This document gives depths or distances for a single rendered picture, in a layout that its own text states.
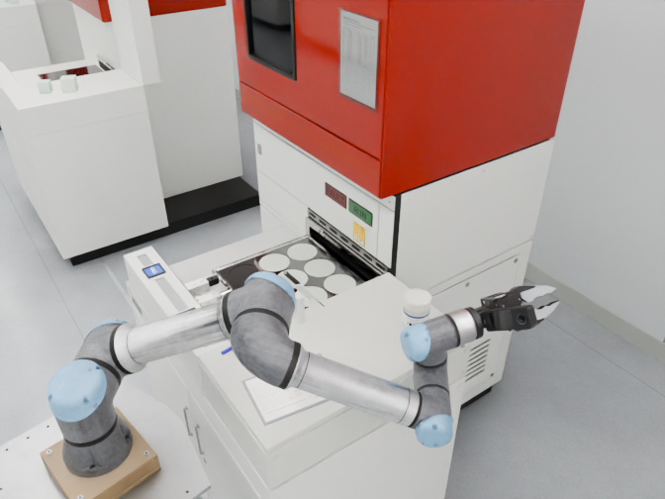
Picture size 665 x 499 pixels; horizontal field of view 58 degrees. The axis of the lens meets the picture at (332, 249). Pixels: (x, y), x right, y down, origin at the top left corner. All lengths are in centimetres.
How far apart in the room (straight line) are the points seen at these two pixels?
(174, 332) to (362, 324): 52
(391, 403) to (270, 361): 25
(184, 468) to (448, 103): 114
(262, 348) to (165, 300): 66
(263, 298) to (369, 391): 28
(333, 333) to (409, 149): 53
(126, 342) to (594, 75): 231
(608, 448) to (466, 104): 162
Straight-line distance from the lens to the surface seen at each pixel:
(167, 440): 159
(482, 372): 261
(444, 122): 170
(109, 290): 351
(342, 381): 119
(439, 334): 128
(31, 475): 164
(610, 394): 301
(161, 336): 137
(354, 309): 166
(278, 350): 115
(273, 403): 142
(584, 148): 309
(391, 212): 170
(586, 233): 321
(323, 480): 157
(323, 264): 194
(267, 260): 197
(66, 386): 138
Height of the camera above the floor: 203
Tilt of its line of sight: 34 degrees down
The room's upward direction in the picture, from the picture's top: straight up
